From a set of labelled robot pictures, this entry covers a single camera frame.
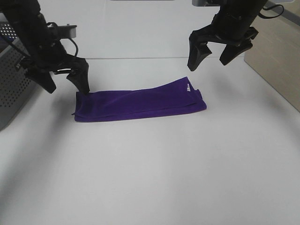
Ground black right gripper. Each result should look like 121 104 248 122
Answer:
187 9 259 71

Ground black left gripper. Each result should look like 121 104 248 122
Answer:
22 39 90 94

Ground purple towel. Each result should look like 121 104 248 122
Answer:
73 77 207 122

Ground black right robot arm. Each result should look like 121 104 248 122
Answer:
187 0 267 71

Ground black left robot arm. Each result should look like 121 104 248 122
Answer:
0 0 90 95

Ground grey perforated plastic basket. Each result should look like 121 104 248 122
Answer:
0 15 37 130

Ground beige wooden box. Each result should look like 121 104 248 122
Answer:
244 0 300 110

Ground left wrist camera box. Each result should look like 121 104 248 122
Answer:
46 22 77 39

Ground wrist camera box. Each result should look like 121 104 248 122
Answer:
192 0 224 7
46 22 77 39

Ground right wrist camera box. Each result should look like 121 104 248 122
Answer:
192 0 224 7

